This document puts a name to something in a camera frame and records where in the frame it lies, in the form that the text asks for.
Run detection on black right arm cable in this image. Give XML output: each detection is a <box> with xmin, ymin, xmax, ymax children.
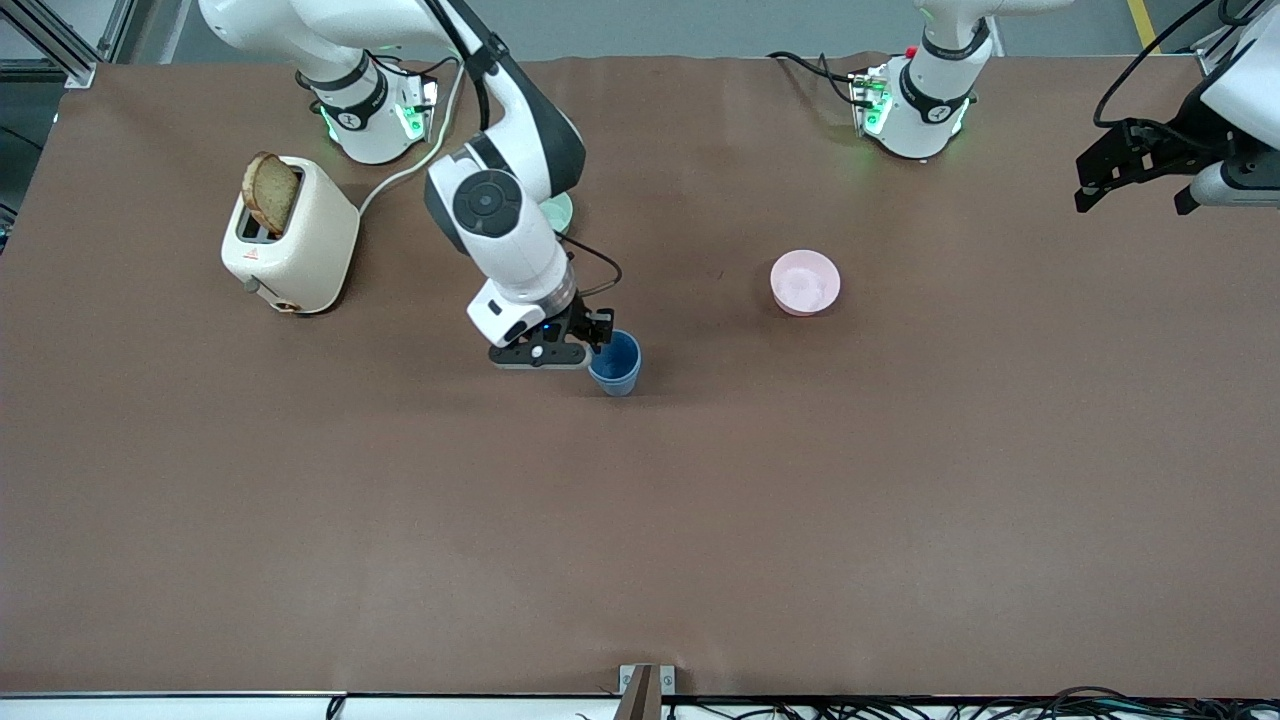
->
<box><xmin>430</xmin><ymin>0</ymin><xmax>623</xmax><ymax>298</ymax></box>

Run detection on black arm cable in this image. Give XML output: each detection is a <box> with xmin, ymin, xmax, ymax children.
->
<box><xmin>1094</xmin><ymin>0</ymin><xmax>1219</xmax><ymax>146</ymax></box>
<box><xmin>430</xmin><ymin>0</ymin><xmax>623</xmax><ymax>298</ymax></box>

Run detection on tangled black floor cables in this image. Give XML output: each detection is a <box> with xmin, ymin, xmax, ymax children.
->
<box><xmin>575</xmin><ymin>685</ymin><xmax>1280</xmax><ymax>720</ymax></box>

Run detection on black left base cable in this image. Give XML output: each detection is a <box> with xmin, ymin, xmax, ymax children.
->
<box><xmin>767</xmin><ymin>50</ymin><xmax>863</xmax><ymax>107</ymax></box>

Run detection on grey metal edge bracket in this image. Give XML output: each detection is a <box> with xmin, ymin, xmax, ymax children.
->
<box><xmin>618</xmin><ymin>664</ymin><xmax>677</xmax><ymax>720</ymax></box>

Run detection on brown table cover sheet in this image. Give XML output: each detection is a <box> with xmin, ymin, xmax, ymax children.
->
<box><xmin>0</xmin><ymin>55</ymin><xmax>1280</xmax><ymax>699</ymax></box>

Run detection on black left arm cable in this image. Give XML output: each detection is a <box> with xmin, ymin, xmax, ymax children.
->
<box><xmin>1094</xmin><ymin>0</ymin><xmax>1219</xmax><ymax>146</ymax></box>

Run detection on pink bowl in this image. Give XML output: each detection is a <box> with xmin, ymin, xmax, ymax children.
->
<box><xmin>770</xmin><ymin>250</ymin><xmax>842</xmax><ymax>318</ymax></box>

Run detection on cream toaster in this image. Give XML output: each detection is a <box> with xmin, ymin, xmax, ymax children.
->
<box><xmin>221</xmin><ymin>156</ymin><xmax>361</xmax><ymax>316</ymax></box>

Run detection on white toaster power cable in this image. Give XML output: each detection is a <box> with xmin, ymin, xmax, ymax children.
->
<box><xmin>357</xmin><ymin>60</ymin><xmax>469</xmax><ymax>216</ymax></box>

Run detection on aluminium frame profile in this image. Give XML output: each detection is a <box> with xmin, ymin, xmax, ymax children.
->
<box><xmin>0</xmin><ymin>0</ymin><xmax>103</xmax><ymax>89</ymax></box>
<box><xmin>1193</xmin><ymin>18</ymin><xmax>1251</xmax><ymax>78</ymax></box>

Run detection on brown bread slice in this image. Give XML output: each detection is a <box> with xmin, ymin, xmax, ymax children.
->
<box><xmin>242</xmin><ymin>152</ymin><xmax>302</xmax><ymax>238</ymax></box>

